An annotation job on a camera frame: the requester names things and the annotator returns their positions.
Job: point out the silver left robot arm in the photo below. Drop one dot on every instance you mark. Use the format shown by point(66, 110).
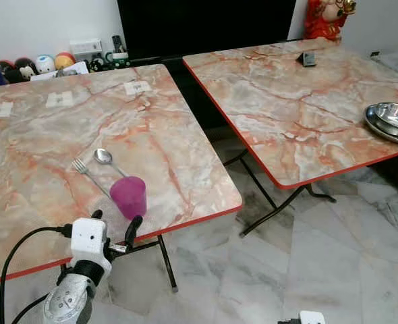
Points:
point(69, 300)

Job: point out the purple plastic cup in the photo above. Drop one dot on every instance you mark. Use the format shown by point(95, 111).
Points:
point(129, 196)

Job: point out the silver metal fork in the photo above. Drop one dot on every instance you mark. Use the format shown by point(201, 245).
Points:
point(89, 175)

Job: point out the silver metal spoon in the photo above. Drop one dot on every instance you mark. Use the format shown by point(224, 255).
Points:
point(103, 156)

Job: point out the stainless steel plate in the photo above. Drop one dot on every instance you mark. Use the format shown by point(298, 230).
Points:
point(381, 131)

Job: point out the stainless steel bowl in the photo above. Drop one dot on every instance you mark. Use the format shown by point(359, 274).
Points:
point(393, 115)

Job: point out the white printed card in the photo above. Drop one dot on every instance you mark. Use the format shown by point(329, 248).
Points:
point(71, 69)

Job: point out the green and white mug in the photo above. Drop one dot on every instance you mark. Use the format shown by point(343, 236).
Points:
point(119, 59)

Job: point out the orange round doll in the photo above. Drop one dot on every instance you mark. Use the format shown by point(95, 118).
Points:
point(65, 60)

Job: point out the white round doll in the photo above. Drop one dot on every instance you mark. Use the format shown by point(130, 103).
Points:
point(45, 64)

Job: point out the black round doll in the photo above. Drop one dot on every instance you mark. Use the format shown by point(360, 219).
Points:
point(18, 71)

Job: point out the white rectangular box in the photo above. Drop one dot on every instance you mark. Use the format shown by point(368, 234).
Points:
point(86, 47)

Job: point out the black remote control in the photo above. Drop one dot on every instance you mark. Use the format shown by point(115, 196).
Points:
point(117, 43)

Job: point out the black television screen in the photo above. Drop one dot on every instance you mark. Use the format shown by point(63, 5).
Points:
point(206, 27)

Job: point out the small black box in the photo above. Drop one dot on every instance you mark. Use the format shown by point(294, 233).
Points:
point(307, 59)

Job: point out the red figurine statue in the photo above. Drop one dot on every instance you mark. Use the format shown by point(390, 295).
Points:
point(325, 21)

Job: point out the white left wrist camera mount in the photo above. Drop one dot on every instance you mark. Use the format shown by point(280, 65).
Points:
point(88, 237)

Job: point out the black metal table frame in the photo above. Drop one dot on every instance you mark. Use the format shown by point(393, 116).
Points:
point(166, 263)
point(280, 206)

